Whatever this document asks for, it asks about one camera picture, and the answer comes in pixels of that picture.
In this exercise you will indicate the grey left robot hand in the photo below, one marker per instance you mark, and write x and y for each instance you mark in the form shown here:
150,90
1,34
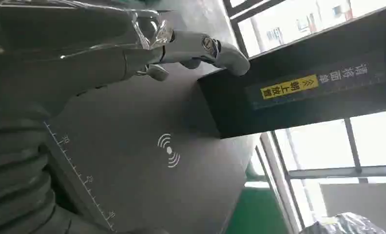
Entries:
67,64

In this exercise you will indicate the ribbed grey left arm sleeve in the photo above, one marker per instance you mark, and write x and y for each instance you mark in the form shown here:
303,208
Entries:
15,181

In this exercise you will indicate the dark grey pad, ruler markings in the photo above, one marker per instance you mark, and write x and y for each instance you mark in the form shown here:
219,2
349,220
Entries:
141,181

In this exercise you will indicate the black scanner box, yellow label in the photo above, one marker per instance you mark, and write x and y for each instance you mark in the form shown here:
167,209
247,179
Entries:
277,106

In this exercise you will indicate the shiny plastic-wrapped parcel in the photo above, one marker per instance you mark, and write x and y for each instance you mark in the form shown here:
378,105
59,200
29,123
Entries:
344,224

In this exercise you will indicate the grey flat panel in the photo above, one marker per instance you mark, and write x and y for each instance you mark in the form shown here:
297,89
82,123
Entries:
364,202

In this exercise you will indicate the grey window frame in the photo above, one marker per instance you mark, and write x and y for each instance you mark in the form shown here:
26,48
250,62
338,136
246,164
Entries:
322,172

